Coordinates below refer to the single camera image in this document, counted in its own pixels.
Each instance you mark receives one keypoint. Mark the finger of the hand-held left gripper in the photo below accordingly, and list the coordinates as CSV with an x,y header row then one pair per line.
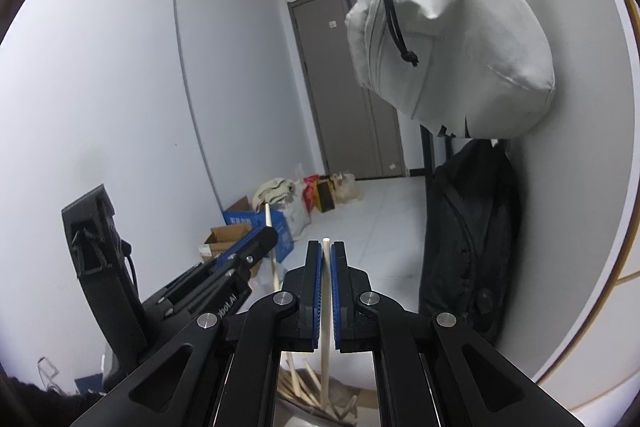
x,y
250,249

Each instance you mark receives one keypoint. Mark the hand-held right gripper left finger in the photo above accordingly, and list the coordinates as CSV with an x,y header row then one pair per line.
x,y
315,297

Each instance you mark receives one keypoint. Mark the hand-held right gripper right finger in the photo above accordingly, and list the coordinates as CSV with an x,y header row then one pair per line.
x,y
336,297

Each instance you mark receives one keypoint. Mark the single wooden chopstick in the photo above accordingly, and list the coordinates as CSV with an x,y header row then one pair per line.
x,y
326,367
268,217

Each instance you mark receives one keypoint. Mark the bundle of wooden chopsticks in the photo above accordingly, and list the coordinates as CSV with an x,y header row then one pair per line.
x,y
300,389

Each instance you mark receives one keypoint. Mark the white grey utensil holder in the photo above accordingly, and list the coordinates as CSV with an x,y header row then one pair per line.
x,y
302,421

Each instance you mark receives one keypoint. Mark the brown cardboard box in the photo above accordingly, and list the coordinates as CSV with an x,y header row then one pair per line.
x,y
222,239

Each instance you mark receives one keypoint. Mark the blue cardboard box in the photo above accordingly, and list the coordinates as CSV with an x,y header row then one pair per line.
x,y
285,237

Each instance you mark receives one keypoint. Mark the cream folded cloth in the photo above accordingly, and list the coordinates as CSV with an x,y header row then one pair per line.
x,y
272,193

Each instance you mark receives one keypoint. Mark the white plastic bag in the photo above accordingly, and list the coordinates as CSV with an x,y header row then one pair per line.
x,y
300,214

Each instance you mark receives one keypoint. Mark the red snack bag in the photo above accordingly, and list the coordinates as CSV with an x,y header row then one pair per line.
x,y
310,192

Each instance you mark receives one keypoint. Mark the black yellow paper bag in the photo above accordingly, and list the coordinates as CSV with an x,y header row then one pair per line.
x,y
326,197

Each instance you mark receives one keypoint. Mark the translucent plastic bag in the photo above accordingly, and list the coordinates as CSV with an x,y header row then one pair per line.
x,y
349,189

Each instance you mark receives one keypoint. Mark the dark cloth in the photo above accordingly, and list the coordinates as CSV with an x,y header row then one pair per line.
x,y
35,404

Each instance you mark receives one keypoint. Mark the black backpack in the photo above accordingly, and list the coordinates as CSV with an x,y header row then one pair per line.
x,y
465,237

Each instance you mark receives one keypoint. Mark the grey door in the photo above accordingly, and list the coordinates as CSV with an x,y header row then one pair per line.
x,y
350,107

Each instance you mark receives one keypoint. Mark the white fabric bag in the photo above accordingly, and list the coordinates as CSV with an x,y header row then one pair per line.
x,y
450,32

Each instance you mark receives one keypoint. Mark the black metal frame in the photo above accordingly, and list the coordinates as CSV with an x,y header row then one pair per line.
x,y
426,152

